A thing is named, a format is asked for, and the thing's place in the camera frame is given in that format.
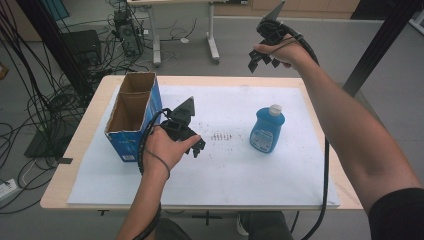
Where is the black cross tape mark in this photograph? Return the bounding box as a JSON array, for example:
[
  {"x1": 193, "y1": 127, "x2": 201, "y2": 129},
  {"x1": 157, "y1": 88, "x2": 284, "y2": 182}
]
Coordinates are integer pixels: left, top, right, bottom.
[{"x1": 191, "y1": 210, "x2": 224, "y2": 227}]

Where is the person's white shoe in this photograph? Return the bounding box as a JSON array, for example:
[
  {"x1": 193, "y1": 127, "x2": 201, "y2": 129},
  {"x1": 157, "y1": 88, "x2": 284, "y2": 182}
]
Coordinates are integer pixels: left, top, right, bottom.
[{"x1": 236, "y1": 213, "x2": 249, "y2": 237}]

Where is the white paper sheet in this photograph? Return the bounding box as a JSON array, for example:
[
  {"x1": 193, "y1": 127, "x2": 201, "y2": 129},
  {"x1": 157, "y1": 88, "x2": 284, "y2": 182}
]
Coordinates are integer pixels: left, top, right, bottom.
[{"x1": 66, "y1": 84, "x2": 341, "y2": 208}]

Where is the person's leg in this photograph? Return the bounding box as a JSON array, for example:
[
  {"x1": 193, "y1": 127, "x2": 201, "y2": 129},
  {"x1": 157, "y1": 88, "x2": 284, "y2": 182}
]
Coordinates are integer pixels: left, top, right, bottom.
[
  {"x1": 239, "y1": 210, "x2": 294, "y2": 240},
  {"x1": 154, "y1": 218, "x2": 193, "y2": 240}
]

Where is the person's right hand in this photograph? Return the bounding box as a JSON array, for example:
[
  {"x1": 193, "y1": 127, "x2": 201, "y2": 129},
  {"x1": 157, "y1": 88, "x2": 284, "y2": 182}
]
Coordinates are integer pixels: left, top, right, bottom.
[{"x1": 253, "y1": 34, "x2": 313, "y2": 69}]

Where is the dark floor base plate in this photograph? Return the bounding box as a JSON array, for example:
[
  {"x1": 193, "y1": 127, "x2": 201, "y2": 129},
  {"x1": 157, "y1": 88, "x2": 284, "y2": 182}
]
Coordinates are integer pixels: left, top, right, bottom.
[{"x1": 23, "y1": 121, "x2": 79, "y2": 159}]

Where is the black sleeve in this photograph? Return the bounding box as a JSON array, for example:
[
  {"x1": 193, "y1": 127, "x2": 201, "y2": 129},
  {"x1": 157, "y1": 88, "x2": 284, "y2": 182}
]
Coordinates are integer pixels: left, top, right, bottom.
[{"x1": 368, "y1": 188, "x2": 424, "y2": 240}]

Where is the black metal post with base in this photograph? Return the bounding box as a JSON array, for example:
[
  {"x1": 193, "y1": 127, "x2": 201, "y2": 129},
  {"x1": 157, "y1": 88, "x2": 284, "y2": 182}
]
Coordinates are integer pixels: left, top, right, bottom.
[{"x1": 342, "y1": 0, "x2": 424, "y2": 98}]

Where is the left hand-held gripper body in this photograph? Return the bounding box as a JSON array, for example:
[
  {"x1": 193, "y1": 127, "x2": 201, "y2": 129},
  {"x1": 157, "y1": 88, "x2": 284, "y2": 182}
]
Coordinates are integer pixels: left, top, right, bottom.
[{"x1": 160, "y1": 96, "x2": 200, "y2": 142}]

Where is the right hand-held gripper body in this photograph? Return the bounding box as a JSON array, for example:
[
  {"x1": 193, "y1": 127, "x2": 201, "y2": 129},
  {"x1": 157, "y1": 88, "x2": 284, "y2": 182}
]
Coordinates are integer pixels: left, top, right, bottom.
[{"x1": 256, "y1": 0, "x2": 300, "y2": 46}]

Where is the blue bottle with white cap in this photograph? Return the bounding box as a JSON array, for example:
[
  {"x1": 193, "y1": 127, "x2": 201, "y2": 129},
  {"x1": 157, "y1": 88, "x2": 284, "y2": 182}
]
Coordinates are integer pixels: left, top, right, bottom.
[{"x1": 249, "y1": 104, "x2": 286, "y2": 154}]

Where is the black wrist band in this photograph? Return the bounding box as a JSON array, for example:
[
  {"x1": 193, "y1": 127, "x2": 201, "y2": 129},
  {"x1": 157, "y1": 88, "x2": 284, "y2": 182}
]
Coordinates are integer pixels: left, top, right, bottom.
[{"x1": 144, "y1": 149, "x2": 172, "y2": 179}]

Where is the right hand-held gripper cable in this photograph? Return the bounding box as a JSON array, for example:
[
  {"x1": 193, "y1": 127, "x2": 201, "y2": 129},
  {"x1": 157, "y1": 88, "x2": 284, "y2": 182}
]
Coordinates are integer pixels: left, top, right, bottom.
[{"x1": 279, "y1": 23, "x2": 331, "y2": 240}]

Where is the black box on floor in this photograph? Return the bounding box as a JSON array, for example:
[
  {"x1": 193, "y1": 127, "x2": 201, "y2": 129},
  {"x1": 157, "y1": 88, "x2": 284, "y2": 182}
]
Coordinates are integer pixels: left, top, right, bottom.
[{"x1": 61, "y1": 29, "x2": 103, "y2": 68}]

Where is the black slanted metal post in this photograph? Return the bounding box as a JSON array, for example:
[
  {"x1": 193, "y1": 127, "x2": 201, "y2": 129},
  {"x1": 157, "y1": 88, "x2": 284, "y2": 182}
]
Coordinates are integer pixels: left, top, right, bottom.
[{"x1": 14, "y1": 0, "x2": 94, "y2": 98}]

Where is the black computer tower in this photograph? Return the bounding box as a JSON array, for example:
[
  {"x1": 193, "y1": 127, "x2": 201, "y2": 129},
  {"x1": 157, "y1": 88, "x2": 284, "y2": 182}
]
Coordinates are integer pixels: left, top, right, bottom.
[{"x1": 113, "y1": 8, "x2": 145, "y2": 58}]

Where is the tangle of black floor cables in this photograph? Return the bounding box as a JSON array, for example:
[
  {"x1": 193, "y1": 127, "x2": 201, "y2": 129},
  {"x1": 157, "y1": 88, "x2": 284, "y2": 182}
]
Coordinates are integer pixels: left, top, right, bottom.
[{"x1": 0, "y1": 0, "x2": 201, "y2": 214}]

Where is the left hand-held gripper cable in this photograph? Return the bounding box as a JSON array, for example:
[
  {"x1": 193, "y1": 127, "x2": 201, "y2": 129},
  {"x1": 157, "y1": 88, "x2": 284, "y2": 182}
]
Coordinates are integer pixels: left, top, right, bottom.
[{"x1": 132, "y1": 108, "x2": 173, "y2": 240}]

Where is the white desk frame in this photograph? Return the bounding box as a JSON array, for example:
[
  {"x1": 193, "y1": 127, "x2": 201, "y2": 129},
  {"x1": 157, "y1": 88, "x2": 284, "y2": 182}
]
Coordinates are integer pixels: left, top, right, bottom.
[{"x1": 126, "y1": 0, "x2": 249, "y2": 68}]

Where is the hand-held gripper cable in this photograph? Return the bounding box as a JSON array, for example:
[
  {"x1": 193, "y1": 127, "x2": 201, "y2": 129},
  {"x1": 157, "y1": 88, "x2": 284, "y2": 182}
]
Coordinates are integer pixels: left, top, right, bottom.
[
  {"x1": 279, "y1": 23, "x2": 331, "y2": 240},
  {"x1": 132, "y1": 108, "x2": 173, "y2": 240}
]

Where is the white power strip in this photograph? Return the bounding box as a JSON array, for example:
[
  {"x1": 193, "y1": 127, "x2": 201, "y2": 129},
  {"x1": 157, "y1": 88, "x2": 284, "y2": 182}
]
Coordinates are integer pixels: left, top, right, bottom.
[{"x1": 0, "y1": 178, "x2": 18, "y2": 201}]

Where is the person's left leg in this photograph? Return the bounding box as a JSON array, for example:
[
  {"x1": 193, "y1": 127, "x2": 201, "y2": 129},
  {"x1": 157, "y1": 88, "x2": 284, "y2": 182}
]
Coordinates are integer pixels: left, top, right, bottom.
[{"x1": 154, "y1": 218, "x2": 193, "y2": 240}]

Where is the thin black cord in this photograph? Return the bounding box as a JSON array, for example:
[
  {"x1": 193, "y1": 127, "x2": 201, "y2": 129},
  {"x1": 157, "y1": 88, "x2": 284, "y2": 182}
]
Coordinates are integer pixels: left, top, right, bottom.
[{"x1": 273, "y1": 35, "x2": 303, "y2": 54}]

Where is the person's right leg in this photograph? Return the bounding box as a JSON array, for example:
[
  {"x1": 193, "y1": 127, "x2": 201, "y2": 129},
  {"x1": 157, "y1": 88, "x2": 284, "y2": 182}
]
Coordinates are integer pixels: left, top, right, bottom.
[{"x1": 239, "y1": 210, "x2": 294, "y2": 240}]

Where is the blue cardboard box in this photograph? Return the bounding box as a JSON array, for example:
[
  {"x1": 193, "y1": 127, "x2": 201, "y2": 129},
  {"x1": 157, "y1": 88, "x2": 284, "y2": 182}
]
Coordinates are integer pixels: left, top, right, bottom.
[{"x1": 104, "y1": 71, "x2": 164, "y2": 163}]

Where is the person's left hand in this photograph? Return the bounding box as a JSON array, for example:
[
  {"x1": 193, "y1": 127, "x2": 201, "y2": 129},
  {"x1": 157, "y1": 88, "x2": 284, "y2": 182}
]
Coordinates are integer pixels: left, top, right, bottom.
[{"x1": 143, "y1": 125, "x2": 202, "y2": 178}]

